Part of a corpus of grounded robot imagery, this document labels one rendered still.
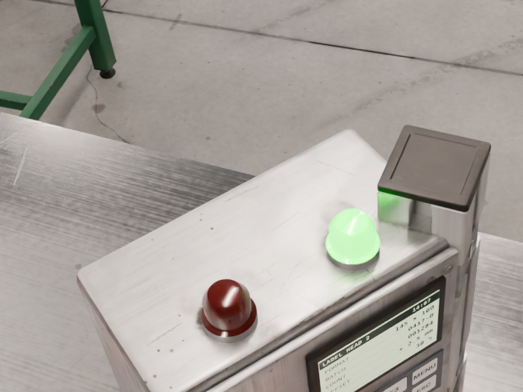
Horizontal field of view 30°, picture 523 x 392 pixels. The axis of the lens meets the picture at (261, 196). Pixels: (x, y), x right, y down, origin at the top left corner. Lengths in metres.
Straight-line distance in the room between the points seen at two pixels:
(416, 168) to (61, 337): 0.86
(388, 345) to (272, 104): 2.23
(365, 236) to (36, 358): 0.85
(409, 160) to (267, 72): 2.33
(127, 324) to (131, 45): 2.53
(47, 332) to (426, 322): 0.84
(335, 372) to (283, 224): 0.08
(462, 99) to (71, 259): 1.57
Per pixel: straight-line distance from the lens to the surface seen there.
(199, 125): 2.68
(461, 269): 0.51
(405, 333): 0.50
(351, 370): 0.49
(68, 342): 1.27
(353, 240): 0.46
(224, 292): 0.44
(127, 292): 0.48
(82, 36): 2.73
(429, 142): 0.49
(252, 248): 0.48
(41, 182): 1.46
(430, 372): 0.56
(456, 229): 0.48
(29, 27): 3.15
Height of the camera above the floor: 1.85
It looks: 48 degrees down
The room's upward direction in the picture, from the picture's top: 8 degrees counter-clockwise
